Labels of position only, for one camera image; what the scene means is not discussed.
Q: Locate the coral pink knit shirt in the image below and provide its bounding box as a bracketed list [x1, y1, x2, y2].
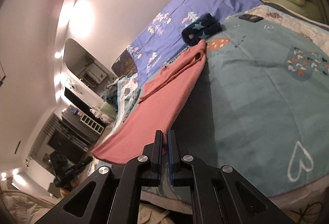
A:
[92, 40, 206, 165]

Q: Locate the pile of dark clothes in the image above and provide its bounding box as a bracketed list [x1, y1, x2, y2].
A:
[101, 83, 118, 111]

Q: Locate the white ladder shelf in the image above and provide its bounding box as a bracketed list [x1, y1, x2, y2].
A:
[80, 114, 105, 136]

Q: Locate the white rabbit figure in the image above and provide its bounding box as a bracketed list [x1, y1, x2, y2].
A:
[90, 106, 110, 123]

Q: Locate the teal patterned blanket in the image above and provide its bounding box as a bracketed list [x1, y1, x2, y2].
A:
[169, 15, 328, 197]

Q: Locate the dark headboard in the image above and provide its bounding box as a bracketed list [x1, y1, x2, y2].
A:
[111, 49, 137, 77]

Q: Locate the navy star fleece blanket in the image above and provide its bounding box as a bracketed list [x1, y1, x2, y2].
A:
[181, 13, 222, 46]

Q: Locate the white quilted bed cover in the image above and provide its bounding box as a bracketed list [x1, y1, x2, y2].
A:
[245, 5, 328, 55]

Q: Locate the blue tree print sheet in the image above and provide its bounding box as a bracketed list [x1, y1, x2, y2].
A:
[127, 0, 262, 86]

